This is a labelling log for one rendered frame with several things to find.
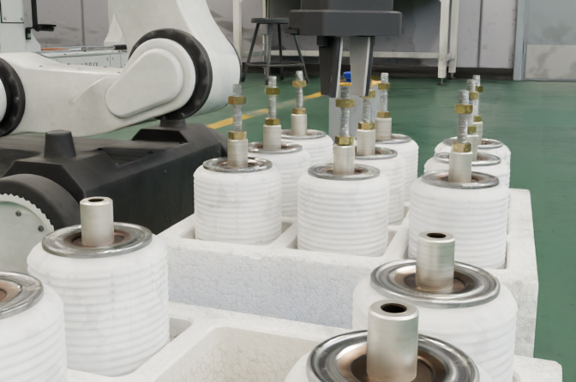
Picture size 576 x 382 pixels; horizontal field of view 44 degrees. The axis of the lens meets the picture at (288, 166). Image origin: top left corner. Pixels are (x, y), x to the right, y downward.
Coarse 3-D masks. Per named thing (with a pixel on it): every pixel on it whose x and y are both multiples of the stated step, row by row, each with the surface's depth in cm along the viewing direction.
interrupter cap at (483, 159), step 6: (438, 156) 83; (444, 156) 83; (480, 156) 83; (486, 156) 83; (492, 156) 83; (444, 162) 80; (474, 162) 79; (480, 162) 79; (486, 162) 79; (492, 162) 79; (498, 162) 80
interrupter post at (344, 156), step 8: (336, 144) 74; (352, 144) 74; (336, 152) 73; (344, 152) 73; (352, 152) 73; (336, 160) 74; (344, 160) 73; (352, 160) 74; (336, 168) 74; (344, 168) 73; (352, 168) 74
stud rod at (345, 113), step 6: (342, 90) 73; (348, 90) 73; (342, 96) 73; (348, 96) 73; (342, 108) 73; (348, 108) 73; (342, 114) 73; (348, 114) 73; (342, 120) 73; (348, 120) 73; (342, 126) 73; (348, 126) 73; (342, 132) 73; (348, 132) 73
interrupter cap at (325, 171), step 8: (312, 168) 75; (320, 168) 75; (328, 168) 76; (360, 168) 76; (368, 168) 76; (376, 168) 75; (320, 176) 72; (328, 176) 71; (336, 176) 71; (344, 176) 71; (352, 176) 71; (360, 176) 71; (368, 176) 72; (376, 176) 73
